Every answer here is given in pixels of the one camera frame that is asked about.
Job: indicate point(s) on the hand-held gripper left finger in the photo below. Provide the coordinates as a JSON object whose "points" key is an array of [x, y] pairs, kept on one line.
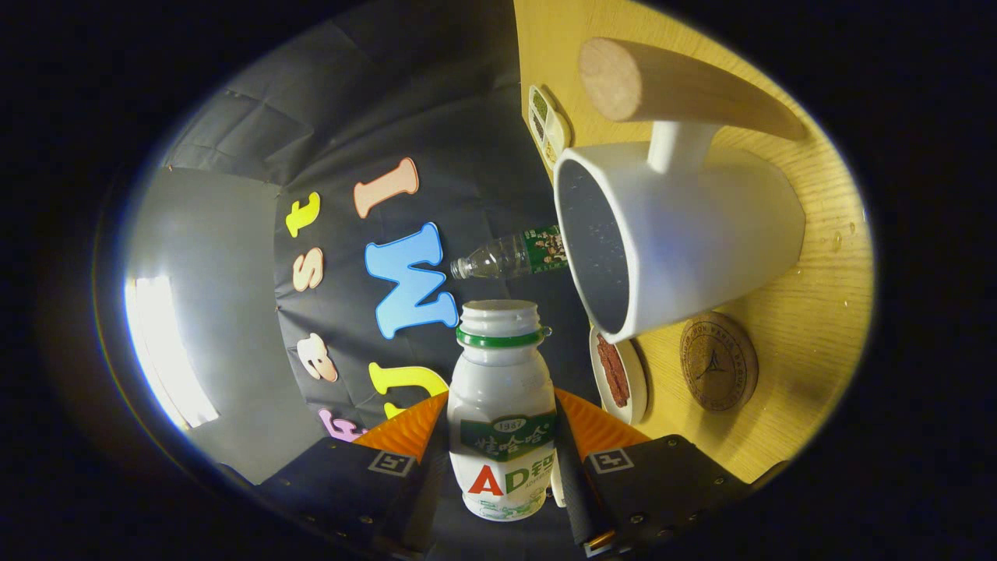
{"points": [[343, 483]]}

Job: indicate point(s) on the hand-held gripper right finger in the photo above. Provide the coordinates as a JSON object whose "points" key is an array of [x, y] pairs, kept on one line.
{"points": [[662, 483]]}

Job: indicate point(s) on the round cork coaster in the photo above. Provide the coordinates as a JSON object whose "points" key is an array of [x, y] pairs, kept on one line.
{"points": [[718, 362]]}

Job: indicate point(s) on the white juice bottle green label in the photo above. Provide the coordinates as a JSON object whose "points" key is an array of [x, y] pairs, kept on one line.
{"points": [[498, 389]]}

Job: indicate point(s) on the clear plastic water bottle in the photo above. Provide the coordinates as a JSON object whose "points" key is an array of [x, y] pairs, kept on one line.
{"points": [[502, 255]]}

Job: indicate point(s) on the white round plate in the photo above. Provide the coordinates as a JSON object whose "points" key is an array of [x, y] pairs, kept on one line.
{"points": [[637, 382]]}

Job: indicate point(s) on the red sausage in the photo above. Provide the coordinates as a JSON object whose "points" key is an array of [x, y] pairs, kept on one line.
{"points": [[614, 372]]}

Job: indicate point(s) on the wooden table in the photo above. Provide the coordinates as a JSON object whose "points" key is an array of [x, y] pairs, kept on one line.
{"points": [[818, 343]]}

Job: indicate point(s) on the black backdrop cloth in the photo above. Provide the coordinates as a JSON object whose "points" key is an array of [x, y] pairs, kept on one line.
{"points": [[467, 132]]}

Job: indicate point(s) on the white divided tray with beans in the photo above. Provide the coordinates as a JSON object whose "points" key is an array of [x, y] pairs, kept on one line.
{"points": [[549, 125]]}

